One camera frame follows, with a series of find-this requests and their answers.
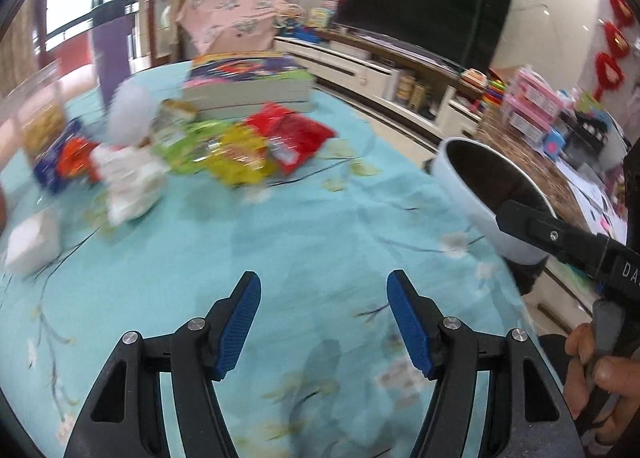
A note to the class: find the blue snack packet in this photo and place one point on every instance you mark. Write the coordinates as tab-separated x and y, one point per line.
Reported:
50	170

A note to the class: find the yellow tin stack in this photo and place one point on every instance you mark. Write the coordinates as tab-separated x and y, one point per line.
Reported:
405	85

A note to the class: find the colourful toy box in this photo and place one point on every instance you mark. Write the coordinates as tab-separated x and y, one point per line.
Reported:
317	18

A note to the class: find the stack of pink boxes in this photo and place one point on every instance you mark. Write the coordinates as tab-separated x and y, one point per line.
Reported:
535	103

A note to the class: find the white television cabinet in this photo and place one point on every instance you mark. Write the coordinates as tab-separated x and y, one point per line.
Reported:
350	65

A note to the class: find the brown marble counter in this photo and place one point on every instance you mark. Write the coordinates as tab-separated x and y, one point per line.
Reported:
540	158

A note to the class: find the green snack packet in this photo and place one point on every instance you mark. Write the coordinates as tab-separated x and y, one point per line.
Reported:
185	154

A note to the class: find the white foam net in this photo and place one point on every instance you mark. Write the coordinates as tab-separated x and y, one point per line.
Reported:
131	110

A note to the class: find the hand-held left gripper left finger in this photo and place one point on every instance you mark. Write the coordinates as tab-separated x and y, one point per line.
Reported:
235	328

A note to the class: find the person's right hand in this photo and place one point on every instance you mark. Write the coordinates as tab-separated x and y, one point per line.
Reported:
612	378

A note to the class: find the yellow snack packet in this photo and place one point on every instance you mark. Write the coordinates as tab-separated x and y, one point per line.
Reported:
240	153

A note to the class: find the black television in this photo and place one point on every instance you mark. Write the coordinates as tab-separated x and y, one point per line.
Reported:
425	3

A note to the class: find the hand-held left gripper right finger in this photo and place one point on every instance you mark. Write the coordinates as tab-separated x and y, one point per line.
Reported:
412	325

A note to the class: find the pink cloth covered chair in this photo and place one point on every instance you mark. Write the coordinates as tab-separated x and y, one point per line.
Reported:
225	13

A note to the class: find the thick pale-edged book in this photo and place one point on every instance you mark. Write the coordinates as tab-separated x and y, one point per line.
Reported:
250	109

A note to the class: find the red snack packet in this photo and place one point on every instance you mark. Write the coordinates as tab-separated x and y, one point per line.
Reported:
295	135

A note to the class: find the red paper wall decoration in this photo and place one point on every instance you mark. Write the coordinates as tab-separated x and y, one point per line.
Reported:
612	58

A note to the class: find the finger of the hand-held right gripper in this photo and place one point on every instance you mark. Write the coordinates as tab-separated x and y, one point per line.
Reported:
550	238

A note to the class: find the colourful cover book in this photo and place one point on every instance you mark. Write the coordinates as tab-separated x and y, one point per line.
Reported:
240	65

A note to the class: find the wooden toy rack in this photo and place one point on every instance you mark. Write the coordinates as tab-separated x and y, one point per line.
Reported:
421	95

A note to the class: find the clear plastic snack jar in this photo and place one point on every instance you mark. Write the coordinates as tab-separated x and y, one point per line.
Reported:
42	128

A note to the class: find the toy ferris wheel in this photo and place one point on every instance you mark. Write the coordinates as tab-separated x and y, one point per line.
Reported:
290	18

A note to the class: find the beige labelled cup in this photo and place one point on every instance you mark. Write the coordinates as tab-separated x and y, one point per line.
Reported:
175	120

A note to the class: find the orange snack packet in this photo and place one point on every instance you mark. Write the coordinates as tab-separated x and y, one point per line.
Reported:
75	158

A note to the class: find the red framed balcony door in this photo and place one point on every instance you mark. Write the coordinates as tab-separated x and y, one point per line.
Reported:
145	13

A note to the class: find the small white box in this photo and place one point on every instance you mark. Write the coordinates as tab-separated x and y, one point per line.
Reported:
32	240

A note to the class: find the teal floral tablecloth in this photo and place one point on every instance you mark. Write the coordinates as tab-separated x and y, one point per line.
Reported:
300	218

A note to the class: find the purple tumbler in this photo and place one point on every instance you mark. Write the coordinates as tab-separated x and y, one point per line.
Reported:
112	53

